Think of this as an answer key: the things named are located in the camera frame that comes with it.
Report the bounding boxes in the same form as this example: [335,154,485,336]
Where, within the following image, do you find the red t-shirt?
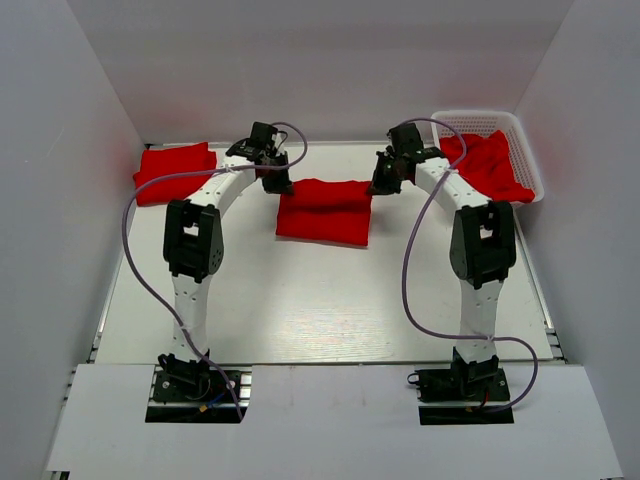
[133,142,217,207]
[275,178,372,247]

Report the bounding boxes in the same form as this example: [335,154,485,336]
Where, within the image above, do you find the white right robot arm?
[368,147,516,389]

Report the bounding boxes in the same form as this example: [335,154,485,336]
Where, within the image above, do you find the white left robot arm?
[163,148,293,361]

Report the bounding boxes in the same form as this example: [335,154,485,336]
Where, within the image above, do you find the red t-shirts in basket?
[456,131,535,204]

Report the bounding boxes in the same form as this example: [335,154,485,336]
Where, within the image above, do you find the white plastic basket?
[432,109,544,203]

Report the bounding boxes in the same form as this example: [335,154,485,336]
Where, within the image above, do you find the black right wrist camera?
[387,122,424,152]

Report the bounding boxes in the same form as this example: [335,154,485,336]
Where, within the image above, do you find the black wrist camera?
[387,122,424,152]
[247,121,279,151]

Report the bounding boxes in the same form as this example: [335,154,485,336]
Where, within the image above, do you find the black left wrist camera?
[247,121,279,151]

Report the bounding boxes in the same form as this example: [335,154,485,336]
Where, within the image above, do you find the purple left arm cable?
[122,121,309,421]

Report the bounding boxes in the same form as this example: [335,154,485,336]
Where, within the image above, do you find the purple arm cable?
[122,121,309,421]
[400,117,540,414]

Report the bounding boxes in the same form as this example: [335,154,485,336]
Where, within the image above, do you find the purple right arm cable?
[400,117,540,414]

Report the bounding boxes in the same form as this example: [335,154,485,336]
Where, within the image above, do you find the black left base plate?
[145,368,241,425]

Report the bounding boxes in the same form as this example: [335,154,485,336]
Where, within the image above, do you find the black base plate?
[407,368,514,426]
[145,368,241,425]

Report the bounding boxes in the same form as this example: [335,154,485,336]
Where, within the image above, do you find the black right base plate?
[407,368,514,426]

